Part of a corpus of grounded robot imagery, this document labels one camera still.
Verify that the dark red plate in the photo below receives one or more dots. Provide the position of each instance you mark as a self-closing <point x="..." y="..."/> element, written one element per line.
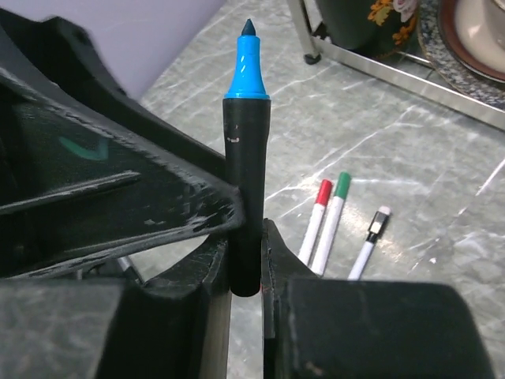
<point x="446" y="23"/>

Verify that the steel two-tier dish rack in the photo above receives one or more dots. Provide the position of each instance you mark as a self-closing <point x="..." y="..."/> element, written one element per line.
<point x="409" y="71"/>

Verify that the red and black mug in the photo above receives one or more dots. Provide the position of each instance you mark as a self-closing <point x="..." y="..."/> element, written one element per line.
<point x="373" y="28"/>

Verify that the black blue highlighter marker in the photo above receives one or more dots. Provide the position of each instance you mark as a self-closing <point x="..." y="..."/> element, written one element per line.
<point x="246" y="125"/>

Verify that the ornate grey rimmed plate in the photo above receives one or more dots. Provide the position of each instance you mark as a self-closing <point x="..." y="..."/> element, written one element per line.
<point x="447" y="65"/>

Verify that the white pen with green tip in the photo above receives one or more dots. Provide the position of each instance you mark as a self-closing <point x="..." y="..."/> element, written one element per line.
<point x="334" y="213"/>

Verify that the beige ceramic bowl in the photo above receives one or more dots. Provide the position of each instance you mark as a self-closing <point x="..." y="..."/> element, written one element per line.
<point x="480" y="28"/>

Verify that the white pen with red tip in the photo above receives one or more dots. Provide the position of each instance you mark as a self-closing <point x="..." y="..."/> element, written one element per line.
<point x="315" y="220"/>

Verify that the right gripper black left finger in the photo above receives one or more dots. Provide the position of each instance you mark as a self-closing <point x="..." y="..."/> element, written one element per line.
<point x="175" y="326"/>

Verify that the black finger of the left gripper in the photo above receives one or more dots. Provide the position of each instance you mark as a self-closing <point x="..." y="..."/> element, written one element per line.
<point x="65" y="54"/>
<point x="78" y="190"/>

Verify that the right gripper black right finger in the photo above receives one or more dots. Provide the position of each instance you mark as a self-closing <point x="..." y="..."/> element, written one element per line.
<point x="317" y="328"/>

